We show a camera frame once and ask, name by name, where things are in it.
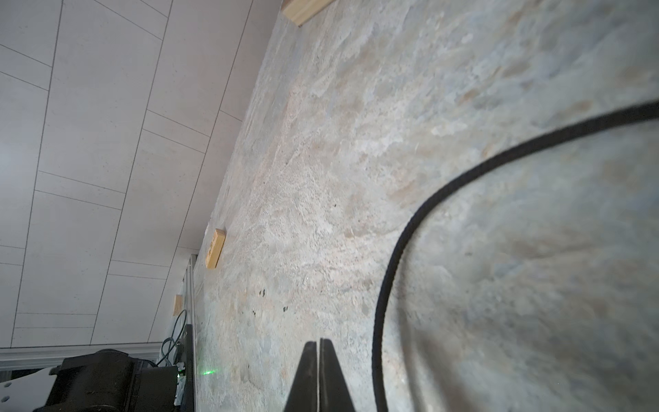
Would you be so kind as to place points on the wooden chess board box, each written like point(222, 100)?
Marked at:
point(301, 11)

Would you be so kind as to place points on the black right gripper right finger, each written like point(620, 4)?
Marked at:
point(333, 389)

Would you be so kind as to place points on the tan object on rail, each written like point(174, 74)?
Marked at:
point(179, 305)

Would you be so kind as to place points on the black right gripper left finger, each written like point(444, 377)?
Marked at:
point(303, 393)

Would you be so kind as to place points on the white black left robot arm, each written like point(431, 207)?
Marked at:
point(108, 380)

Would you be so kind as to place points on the wooden domino block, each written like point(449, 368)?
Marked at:
point(215, 249)

